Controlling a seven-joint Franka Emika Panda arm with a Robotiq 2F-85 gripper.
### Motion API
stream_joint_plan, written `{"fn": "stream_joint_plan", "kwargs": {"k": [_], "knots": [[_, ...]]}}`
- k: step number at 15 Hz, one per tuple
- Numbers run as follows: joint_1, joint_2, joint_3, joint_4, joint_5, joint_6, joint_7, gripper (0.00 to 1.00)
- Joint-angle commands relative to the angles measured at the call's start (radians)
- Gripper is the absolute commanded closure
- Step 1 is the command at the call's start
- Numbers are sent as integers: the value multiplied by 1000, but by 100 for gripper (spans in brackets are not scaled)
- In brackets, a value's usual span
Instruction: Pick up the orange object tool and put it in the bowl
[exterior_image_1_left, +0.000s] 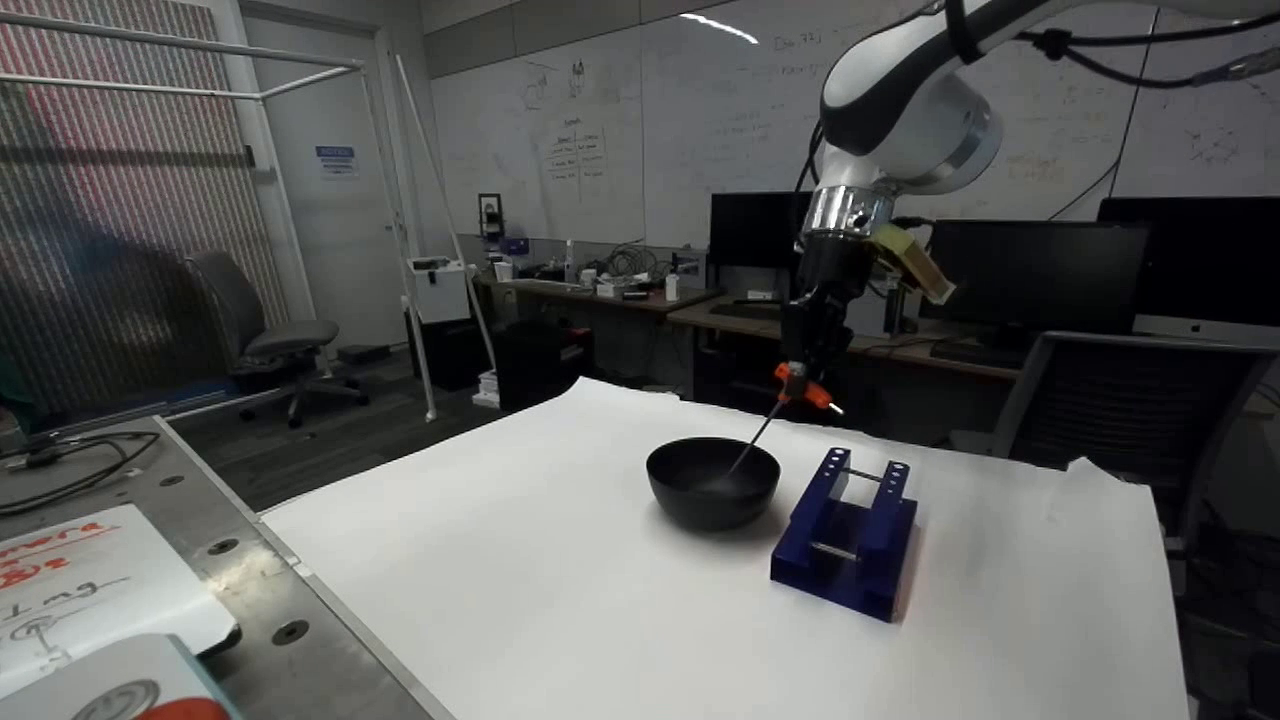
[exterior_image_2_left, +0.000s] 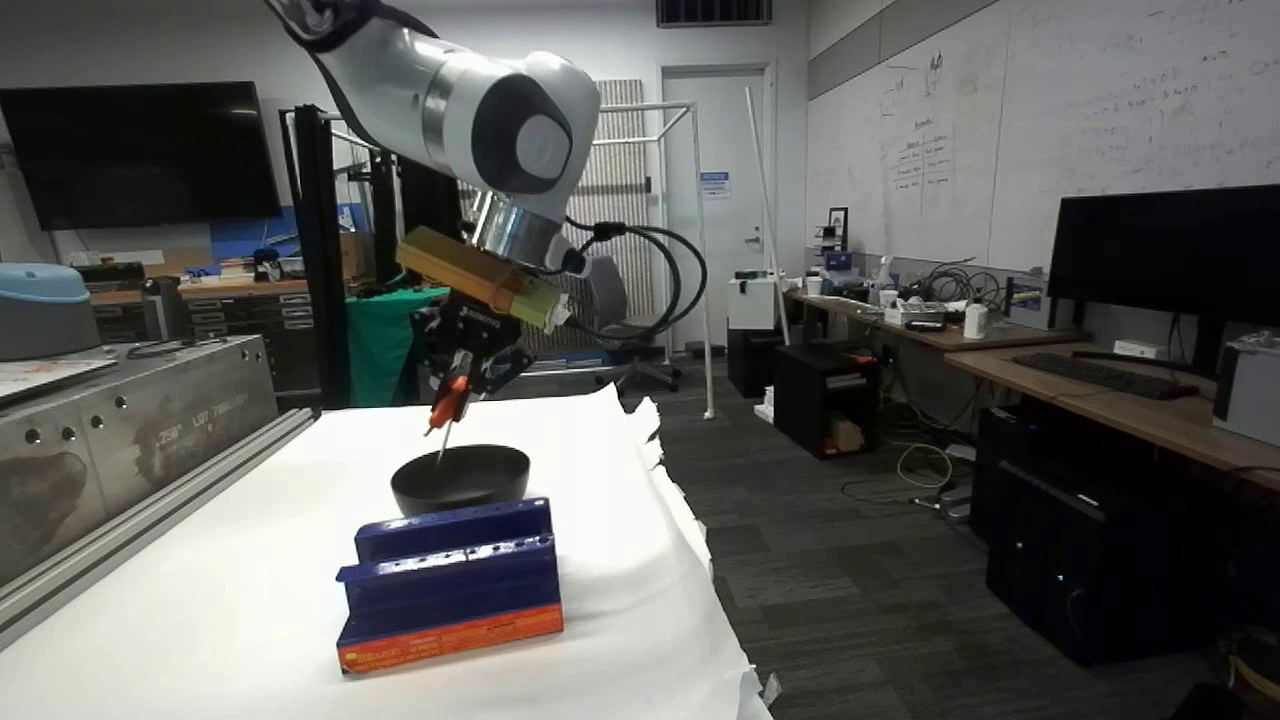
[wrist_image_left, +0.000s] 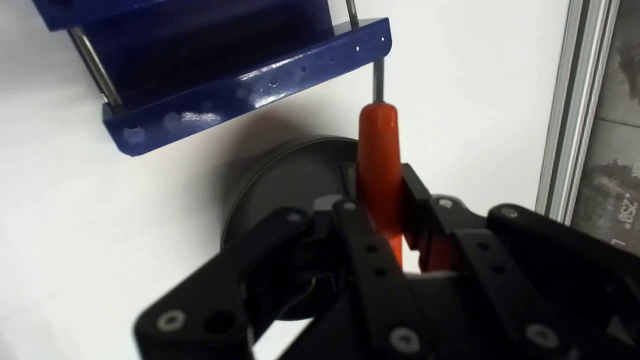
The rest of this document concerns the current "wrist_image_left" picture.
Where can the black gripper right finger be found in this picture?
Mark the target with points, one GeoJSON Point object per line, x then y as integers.
{"type": "Point", "coordinates": [552, 266]}

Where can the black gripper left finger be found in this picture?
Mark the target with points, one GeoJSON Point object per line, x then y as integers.
{"type": "Point", "coordinates": [221, 281]}

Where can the dark grey bowl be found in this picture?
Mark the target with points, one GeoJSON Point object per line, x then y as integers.
{"type": "Point", "coordinates": [292, 172]}

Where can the white paper table cover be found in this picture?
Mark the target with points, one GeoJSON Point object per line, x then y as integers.
{"type": "Point", "coordinates": [81, 220]}

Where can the blue metal rack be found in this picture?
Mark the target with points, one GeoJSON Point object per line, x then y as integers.
{"type": "Point", "coordinates": [221, 72]}

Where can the aluminium frame profile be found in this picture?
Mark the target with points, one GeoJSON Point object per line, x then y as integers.
{"type": "Point", "coordinates": [572, 101]}

